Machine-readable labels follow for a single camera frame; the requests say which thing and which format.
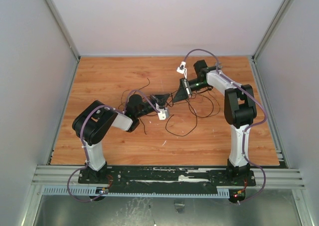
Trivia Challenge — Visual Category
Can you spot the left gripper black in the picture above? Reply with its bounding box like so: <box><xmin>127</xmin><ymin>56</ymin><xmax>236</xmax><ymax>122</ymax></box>
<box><xmin>137</xmin><ymin>94</ymin><xmax>170</xmax><ymax>118</ymax></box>

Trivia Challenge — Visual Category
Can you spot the black wire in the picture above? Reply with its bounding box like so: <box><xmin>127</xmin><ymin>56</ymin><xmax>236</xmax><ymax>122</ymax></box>
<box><xmin>139</xmin><ymin>114</ymin><xmax>198</xmax><ymax>137</ymax></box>
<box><xmin>186</xmin><ymin>95</ymin><xmax>215</xmax><ymax>119</ymax></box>

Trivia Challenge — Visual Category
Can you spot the black zip tie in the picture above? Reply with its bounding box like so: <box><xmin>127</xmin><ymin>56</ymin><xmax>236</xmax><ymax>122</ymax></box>
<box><xmin>166</xmin><ymin>92</ymin><xmax>174</xmax><ymax>107</ymax></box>

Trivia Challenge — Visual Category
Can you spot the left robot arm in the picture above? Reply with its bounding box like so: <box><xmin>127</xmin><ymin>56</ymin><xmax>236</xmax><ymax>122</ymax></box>
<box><xmin>72</xmin><ymin>94</ymin><xmax>169</xmax><ymax>184</ymax></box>

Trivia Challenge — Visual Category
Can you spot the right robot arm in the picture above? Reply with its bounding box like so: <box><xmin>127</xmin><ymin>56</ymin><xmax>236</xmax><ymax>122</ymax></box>
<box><xmin>172</xmin><ymin>60</ymin><xmax>257</xmax><ymax>185</ymax></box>

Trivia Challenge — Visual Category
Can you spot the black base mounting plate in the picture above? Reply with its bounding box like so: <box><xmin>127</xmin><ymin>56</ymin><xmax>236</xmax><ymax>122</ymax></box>
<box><xmin>78</xmin><ymin>165</ymin><xmax>257</xmax><ymax>193</ymax></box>

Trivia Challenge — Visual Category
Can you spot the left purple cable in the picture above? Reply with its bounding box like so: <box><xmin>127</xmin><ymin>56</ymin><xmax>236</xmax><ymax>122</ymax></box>
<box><xmin>66</xmin><ymin>89</ymin><xmax>160</xmax><ymax>203</ymax></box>

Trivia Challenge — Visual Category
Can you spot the purple cable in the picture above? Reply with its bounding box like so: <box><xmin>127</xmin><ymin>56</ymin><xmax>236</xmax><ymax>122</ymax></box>
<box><xmin>183</xmin><ymin>48</ymin><xmax>269</xmax><ymax>207</ymax></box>
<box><xmin>66</xmin><ymin>89</ymin><xmax>160</xmax><ymax>203</ymax></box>

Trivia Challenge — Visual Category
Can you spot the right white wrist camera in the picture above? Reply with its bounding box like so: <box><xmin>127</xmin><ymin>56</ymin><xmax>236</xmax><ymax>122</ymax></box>
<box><xmin>176</xmin><ymin>61</ymin><xmax>187</xmax><ymax>79</ymax></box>

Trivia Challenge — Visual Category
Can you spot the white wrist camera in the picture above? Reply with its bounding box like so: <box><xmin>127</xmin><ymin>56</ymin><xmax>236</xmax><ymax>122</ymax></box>
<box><xmin>156</xmin><ymin>103</ymin><xmax>170</xmax><ymax>120</ymax></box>
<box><xmin>176</xmin><ymin>61</ymin><xmax>187</xmax><ymax>79</ymax></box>

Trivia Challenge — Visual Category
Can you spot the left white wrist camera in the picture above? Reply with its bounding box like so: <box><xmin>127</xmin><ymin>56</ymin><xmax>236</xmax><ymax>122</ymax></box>
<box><xmin>156</xmin><ymin>103</ymin><xmax>170</xmax><ymax>120</ymax></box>

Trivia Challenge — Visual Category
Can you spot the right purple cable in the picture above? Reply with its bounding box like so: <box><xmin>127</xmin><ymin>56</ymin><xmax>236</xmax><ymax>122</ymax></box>
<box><xmin>183</xmin><ymin>48</ymin><xmax>269</xmax><ymax>207</ymax></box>

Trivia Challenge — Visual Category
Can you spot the grey slotted cable duct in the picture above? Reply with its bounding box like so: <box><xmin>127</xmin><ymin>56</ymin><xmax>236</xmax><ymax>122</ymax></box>
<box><xmin>41</xmin><ymin>185</ymin><xmax>230</xmax><ymax>198</ymax></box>

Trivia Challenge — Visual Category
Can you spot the aluminium front rail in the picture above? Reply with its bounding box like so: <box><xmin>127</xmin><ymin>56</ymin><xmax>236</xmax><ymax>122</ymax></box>
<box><xmin>31</xmin><ymin>166</ymin><xmax>305</xmax><ymax>189</ymax></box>

